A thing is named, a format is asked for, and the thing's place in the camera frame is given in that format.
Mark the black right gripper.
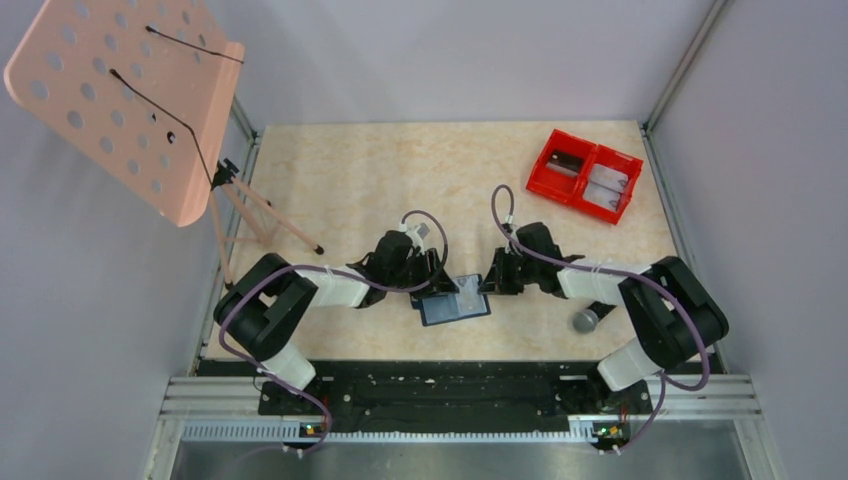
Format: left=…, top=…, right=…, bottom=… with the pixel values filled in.
left=478, top=246, right=540, bottom=295

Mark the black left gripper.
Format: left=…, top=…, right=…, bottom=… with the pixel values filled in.
left=387, top=247, right=459, bottom=299

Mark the blue leather card holder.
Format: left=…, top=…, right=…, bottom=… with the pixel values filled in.
left=411, top=277, right=491, bottom=327

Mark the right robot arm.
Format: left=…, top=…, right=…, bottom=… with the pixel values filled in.
left=480, top=222, right=729, bottom=412

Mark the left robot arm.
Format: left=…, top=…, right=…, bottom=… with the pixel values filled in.
left=213, top=230, right=459, bottom=414

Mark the silver card in right bin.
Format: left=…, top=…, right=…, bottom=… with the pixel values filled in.
left=589, top=163, right=630, bottom=193

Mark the black microphone grey head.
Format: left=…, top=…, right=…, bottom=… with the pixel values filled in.
left=572, top=301, right=615, bottom=334

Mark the red double bin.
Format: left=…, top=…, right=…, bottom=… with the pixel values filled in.
left=526, top=129, right=644, bottom=225

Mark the pink music stand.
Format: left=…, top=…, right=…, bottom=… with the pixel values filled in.
left=3, top=0, right=325, bottom=291

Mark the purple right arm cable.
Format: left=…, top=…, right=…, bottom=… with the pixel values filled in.
left=490, top=184, right=711, bottom=454

